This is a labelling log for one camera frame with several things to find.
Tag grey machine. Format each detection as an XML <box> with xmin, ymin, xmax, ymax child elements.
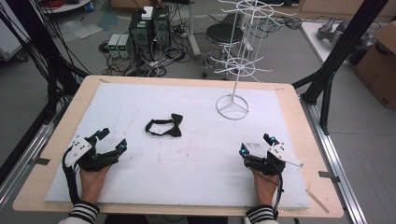
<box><xmin>316</xmin><ymin>16</ymin><xmax>378</xmax><ymax>51</ymax></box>

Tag person's left hand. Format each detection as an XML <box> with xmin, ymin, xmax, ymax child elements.
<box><xmin>78</xmin><ymin>165</ymin><xmax>112</xmax><ymax>205</ymax></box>

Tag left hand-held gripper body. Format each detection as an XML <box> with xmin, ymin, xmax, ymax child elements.
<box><xmin>64</xmin><ymin>133</ymin><xmax>120</xmax><ymax>173</ymax></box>

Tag grey tape piece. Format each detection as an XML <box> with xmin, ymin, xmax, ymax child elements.
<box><xmin>318</xmin><ymin>170</ymin><xmax>341</xmax><ymax>184</ymax></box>
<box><xmin>29</xmin><ymin>157</ymin><xmax>51</xmax><ymax>167</ymax></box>

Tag black computer tower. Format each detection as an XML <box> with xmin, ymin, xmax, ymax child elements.
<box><xmin>151</xmin><ymin>5</ymin><xmax>173</xmax><ymax>51</ymax></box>
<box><xmin>128</xmin><ymin>8</ymin><xmax>155</xmax><ymax>61</ymax></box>

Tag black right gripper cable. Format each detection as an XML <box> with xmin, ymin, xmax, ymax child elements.
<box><xmin>248</xmin><ymin>167</ymin><xmax>286</xmax><ymax>219</ymax></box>

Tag black bow tie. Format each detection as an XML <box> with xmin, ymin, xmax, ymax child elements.
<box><xmin>144</xmin><ymin>113</ymin><xmax>184</xmax><ymax>138</ymax></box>

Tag white platform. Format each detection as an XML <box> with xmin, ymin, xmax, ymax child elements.
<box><xmin>300</xmin><ymin>21</ymin><xmax>360</xmax><ymax>67</ymax></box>

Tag wooden table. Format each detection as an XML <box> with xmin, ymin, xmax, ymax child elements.
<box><xmin>12</xmin><ymin>74</ymin><xmax>346</xmax><ymax>219</ymax></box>

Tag grey power supply unit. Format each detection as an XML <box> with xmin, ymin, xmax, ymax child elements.
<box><xmin>106</xmin><ymin>33</ymin><xmax>122</xmax><ymax>59</ymax></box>
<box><xmin>118</xmin><ymin>34</ymin><xmax>132</xmax><ymax>59</ymax></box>

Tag grey metal stand leg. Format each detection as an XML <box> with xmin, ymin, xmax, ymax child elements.
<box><xmin>186</xmin><ymin>0</ymin><xmax>203</xmax><ymax>61</ymax></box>

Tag white box device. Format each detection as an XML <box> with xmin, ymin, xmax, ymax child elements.
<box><xmin>141</xmin><ymin>6</ymin><xmax>155</xmax><ymax>21</ymax></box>

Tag tangle of floor cables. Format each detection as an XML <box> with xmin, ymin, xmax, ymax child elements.
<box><xmin>97</xmin><ymin>39</ymin><xmax>194</xmax><ymax>78</ymax></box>

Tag brown cardboard box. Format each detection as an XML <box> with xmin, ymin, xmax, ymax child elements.
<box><xmin>352</xmin><ymin>20</ymin><xmax>396</xmax><ymax>109</ymax></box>

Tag person's right hand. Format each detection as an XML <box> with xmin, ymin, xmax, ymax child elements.
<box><xmin>252</xmin><ymin>170</ymin><xmax>280</xmax><ymax>207</ymax></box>

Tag white wire display rack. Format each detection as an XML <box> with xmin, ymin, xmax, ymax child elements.
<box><xmin>208</xmin><ymin>0</ymin><xmax>297</xmax><ymax>121</ymax></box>

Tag black round stool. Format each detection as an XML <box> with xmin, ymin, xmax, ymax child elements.
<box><xmin>201</xmin><ymin>22</ymin><xmax>248</xmax><ymax>79</ymax></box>

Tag white foam mat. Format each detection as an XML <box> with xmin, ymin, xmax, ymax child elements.
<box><xmin>44</xmin><ymin>81</ymin><xmax>312</xmax><ymax>210</ymax></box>

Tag thin wooden stick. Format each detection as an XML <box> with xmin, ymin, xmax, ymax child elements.
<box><xmin>305</xmin><ymin>188</ymin><xmax>331</xmax><ymax>216</ymax></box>

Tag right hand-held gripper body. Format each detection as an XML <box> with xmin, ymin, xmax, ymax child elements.
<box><xmin>244</xmin><ymin>142</ymin><xmax>304</xmax><ymax>176</ymax></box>

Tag aluminium rail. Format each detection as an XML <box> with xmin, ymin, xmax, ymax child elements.
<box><xmin>0</xmin><ymin>120</ymin><xmax>58</xmax><ymax>203</ymax></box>
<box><xmin>300</xmin><ymin>98</ymin><xmax>369</xmax><ymax>224</ymax></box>

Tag clear plastic sheet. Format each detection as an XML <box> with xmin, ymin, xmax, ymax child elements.
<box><xmin>58</xmin><ymin>20</ymin><xmax>105</xmax><ymax>40</ymax></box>

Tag round white table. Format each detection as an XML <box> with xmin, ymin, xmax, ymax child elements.
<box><xmin>39</xmin><ymin>0</ymin><xmax>93</xmax><ymax>15</ymax></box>

